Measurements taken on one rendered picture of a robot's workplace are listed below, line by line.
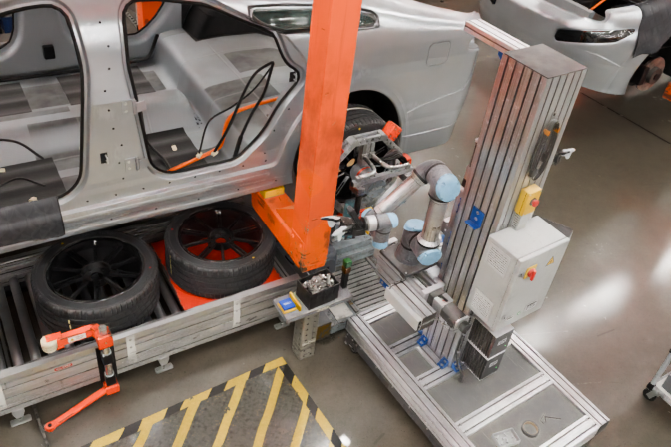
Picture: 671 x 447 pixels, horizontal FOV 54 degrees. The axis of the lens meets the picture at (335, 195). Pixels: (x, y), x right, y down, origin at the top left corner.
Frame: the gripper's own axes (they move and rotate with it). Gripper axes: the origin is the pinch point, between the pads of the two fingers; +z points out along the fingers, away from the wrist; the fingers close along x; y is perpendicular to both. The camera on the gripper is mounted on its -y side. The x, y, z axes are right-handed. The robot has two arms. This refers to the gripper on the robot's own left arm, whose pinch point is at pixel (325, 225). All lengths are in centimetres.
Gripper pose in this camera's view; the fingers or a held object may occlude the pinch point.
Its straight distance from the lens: 293.4
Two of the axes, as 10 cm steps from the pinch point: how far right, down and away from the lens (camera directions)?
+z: -9.4, 1.2, -3.3
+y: -0.6, 8.7, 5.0
